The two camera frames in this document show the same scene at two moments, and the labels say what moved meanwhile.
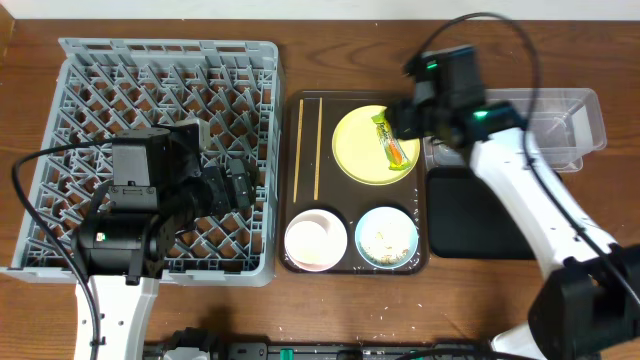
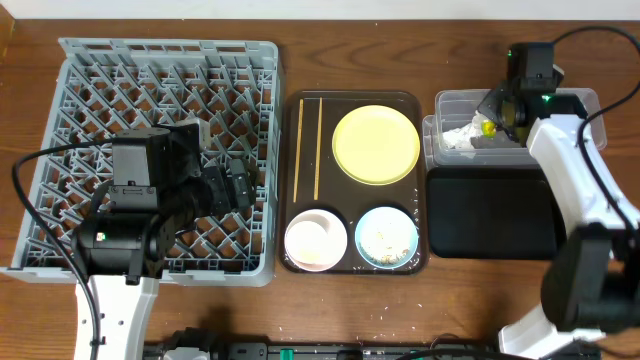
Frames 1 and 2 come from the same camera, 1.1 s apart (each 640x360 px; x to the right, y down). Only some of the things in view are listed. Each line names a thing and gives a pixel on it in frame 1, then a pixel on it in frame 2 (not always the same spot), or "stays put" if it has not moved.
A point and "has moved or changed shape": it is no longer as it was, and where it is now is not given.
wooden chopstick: (298, 148) stays put
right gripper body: (400, 123) to (507, 111)
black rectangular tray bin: (466, 220) stays put
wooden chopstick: (319, 135) stays put
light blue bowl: (386, 237) stays put
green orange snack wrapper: (393, 148) has moved or changed shape
